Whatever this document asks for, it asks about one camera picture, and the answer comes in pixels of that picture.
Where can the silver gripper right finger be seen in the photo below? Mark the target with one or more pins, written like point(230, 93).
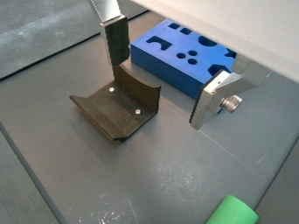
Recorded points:
point(219, 94)

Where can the black-padded gripper left finger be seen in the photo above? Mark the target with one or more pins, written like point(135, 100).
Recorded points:
point(114, 29)

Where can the green oval cylinder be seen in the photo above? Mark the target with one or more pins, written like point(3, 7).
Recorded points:
point(233, 211)

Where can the blue foam shape board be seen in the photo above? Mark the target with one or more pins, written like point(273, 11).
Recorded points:
point(181, 57)

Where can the black curved fixture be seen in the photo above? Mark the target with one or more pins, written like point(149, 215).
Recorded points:
point(122, 106)

